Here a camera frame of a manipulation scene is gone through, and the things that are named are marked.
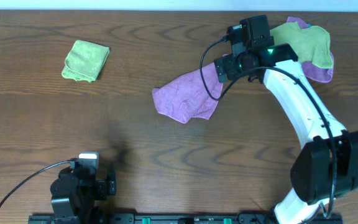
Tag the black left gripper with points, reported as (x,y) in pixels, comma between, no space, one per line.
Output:
(111,186)

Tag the purple microfiber cloth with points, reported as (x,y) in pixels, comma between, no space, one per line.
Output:
(190,95)

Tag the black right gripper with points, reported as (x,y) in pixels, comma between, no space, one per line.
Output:
(231,72)

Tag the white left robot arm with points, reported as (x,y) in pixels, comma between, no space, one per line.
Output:
(65,204)

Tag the purple cloth in pile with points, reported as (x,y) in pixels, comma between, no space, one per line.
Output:
(311,71)

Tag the crumpled green cloth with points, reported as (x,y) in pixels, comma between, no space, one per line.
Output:
(310,44)

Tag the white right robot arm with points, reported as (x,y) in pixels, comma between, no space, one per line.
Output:
(327,165)

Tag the folded green cloth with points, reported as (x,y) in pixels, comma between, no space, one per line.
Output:
(85,61)

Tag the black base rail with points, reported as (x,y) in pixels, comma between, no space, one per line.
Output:
(128,218)

